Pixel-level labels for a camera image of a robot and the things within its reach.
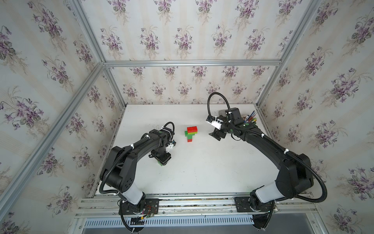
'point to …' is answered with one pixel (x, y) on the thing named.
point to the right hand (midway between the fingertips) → (216, 125)
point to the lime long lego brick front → (189, 133)
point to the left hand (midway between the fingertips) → (161, 160)
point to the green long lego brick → (186, 133)
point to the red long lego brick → (192, 129)
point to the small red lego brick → (189, 140)
